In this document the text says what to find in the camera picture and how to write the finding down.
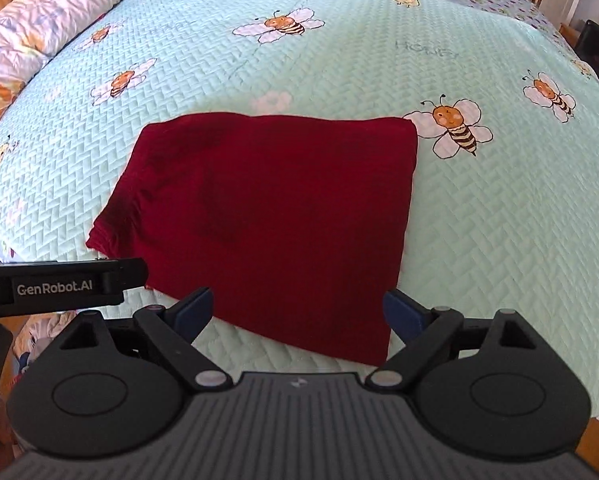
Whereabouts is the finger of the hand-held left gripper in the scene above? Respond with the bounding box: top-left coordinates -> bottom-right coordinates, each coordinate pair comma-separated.
117,258 -> 149,292

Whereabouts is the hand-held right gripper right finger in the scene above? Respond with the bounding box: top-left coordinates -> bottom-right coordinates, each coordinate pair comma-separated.
367,288 -> 539,393

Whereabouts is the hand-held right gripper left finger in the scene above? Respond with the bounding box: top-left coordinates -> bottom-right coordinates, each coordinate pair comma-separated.
58,287 -> 233,394

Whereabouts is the red knit garment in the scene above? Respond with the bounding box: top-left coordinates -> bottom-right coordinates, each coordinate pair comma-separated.
86,112 -> 419,367

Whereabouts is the mint quilted bedspread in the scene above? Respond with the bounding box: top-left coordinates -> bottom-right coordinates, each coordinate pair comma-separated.
0,0 -> 599,421

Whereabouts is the floral long pillow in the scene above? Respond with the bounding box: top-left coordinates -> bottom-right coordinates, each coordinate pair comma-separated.
0,0 -> 185,146

